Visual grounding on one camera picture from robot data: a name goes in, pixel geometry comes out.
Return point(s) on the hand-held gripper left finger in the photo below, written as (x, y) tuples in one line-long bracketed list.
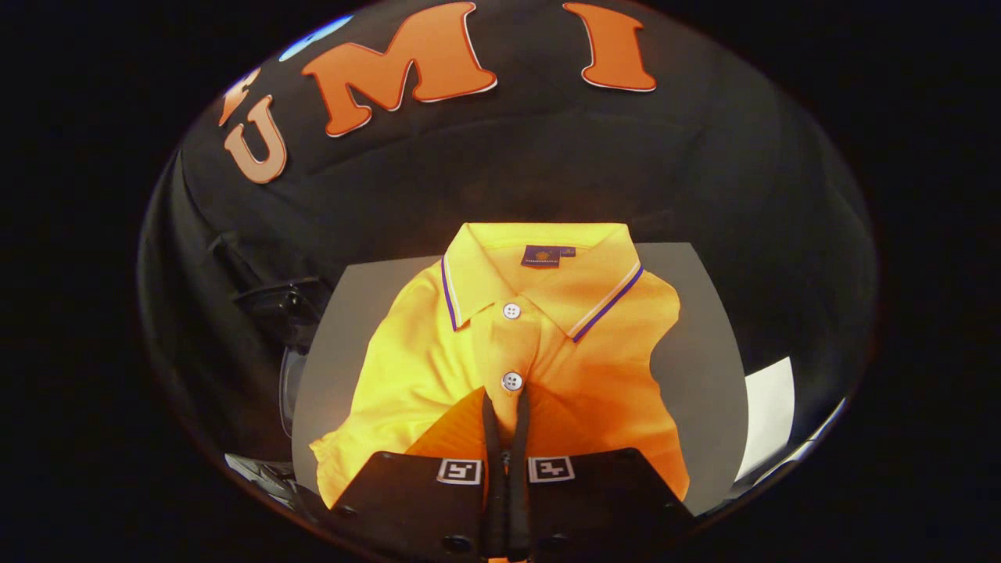
[(491, 469)]

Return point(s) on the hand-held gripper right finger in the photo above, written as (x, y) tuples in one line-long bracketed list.
[(520, 469)]

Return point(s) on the yellow polo shirt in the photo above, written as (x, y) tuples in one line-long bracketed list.
[(438, 352)]

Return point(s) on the dark transparent washing machine lid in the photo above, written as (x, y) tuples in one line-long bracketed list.
[(289, 309)]

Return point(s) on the grey top side table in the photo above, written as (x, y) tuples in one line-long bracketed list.
[(704, 352)]

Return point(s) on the white paper sheet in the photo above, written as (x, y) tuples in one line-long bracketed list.
[(770, 414)]

